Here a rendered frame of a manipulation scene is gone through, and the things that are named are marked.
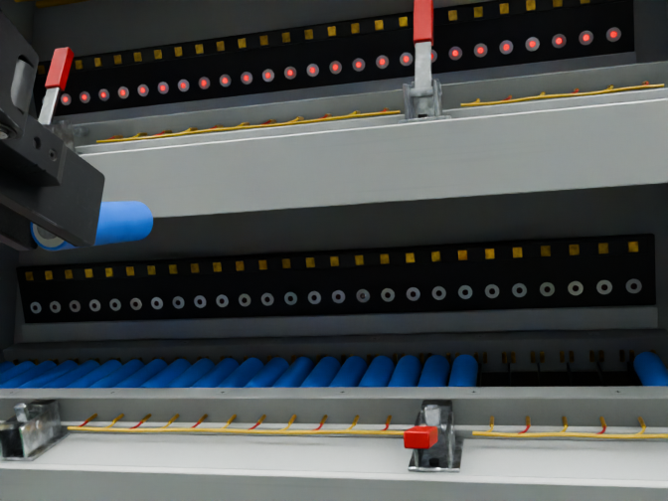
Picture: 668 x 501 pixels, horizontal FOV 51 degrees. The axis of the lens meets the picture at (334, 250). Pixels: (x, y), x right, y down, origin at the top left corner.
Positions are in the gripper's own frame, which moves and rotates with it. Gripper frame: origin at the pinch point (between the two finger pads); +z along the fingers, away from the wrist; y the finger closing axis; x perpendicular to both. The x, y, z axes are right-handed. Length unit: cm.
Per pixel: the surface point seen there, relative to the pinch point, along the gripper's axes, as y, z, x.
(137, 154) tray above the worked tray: 6.1, 17.5, -10.3
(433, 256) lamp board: -10.9, 33.7, -8.0
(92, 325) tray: 19.8, 35.8, -3.8
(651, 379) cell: -24.8, 29.0, 2.4
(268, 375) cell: 0.7, 29.9, 1.8
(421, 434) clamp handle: -12.4, 15.1, 7.2
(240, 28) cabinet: 7.3, 33.6, -32.1
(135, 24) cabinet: 18, 33, -34
